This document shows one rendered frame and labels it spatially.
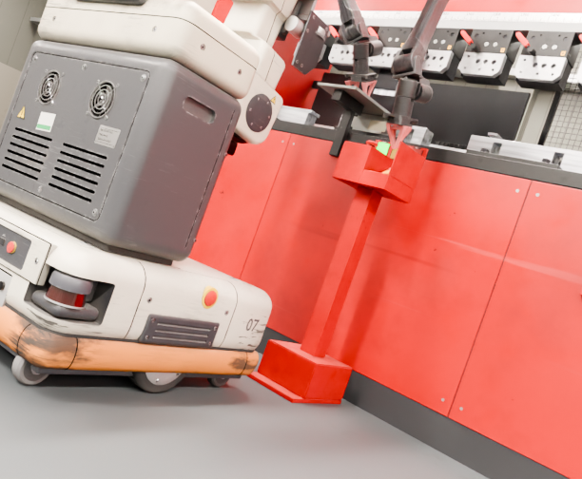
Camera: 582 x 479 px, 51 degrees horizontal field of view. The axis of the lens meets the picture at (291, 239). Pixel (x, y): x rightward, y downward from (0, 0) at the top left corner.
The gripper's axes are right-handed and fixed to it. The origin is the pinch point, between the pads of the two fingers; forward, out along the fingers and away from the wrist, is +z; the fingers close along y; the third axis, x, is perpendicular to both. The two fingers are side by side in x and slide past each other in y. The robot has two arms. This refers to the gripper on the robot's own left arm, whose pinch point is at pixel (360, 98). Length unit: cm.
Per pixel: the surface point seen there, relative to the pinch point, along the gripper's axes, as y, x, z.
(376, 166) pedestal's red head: -32.8, 35.1, 12.7
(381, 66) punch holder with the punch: 0.6, -14.0, -10.2
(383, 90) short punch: -0.8, -13.6, -1.0
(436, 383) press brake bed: -65, 48, 71
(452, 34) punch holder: -24.3, -21.3, -21.6
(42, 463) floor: -64, 160, 23
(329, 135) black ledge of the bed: 5.3, 11.9, 12.4
